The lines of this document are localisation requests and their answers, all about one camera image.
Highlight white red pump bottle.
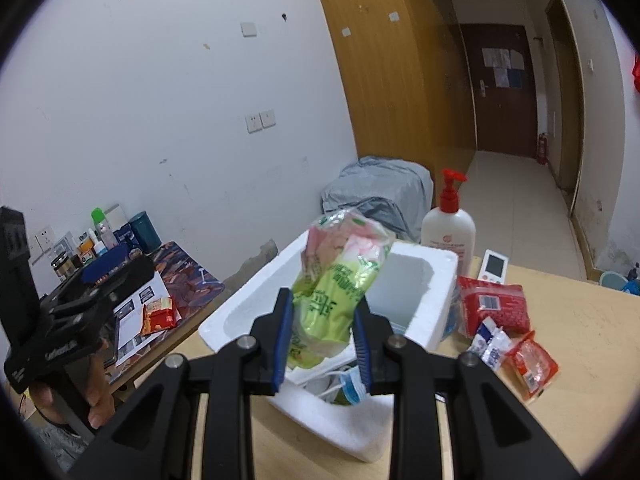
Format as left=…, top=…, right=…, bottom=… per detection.
left=421, top=169, right=476, bottom=275

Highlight green pink tissue pack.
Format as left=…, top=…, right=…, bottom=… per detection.
left=288, top=208, right=396, bottom=370

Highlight dark teal cup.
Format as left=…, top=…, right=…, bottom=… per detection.
left=129, top=211, right=162, bottom=254

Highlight red fire extinguisher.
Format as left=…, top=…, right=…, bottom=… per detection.
left=536, top=133, right=548, bottom=166

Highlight dark brown entrance door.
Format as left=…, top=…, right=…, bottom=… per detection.
left=461, top=24, right=538, bottom=158

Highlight green cap spray bottle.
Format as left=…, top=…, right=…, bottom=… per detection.
left=91, top=207, right=118, bottom=249

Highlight blue surgical face mask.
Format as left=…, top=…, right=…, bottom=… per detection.
left=304, top=365, right=367, bottom=405

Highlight red snack packet on side table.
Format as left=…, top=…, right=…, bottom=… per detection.
left=141, top=297, right=180, bottom=336

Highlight white foam box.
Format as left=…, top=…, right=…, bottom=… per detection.
left=197, top=228, right=460, bottom=463

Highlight patterned side table cloth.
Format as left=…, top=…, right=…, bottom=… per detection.
left=150, top=242, right=226, bottom=318

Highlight white wall socket pair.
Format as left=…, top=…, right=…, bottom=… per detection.
left=245, top=110, right=277, bottom=133

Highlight white digital thermometer device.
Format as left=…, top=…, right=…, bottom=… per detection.
left=477, top=249, right=509, bottom=285

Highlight small red snack packet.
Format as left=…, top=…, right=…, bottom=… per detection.
left=504, top=330, right=560, bottom=403

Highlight blue white foil packet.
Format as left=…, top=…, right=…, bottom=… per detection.
left=468, top=318, right=513, bottom=372

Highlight light blue plastic basin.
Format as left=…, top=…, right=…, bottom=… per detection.
left=599, top=271, right=628, bottom=290

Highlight white printed paper sheet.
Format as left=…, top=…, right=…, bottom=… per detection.
left=114, top=272, right=169, bottom=366

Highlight wooden wardrobe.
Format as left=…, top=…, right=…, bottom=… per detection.
left=321, top=0, right=475, bottom=188

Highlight large red snack bag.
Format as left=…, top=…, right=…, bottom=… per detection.
left=458, top=276, right=530, bottom=338

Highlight person's left hand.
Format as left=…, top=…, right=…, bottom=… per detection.
left=29, top=339, right=116, bottom=430

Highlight red hanging bags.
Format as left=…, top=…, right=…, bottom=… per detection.
left=631, top=53, right=640, bottom=93

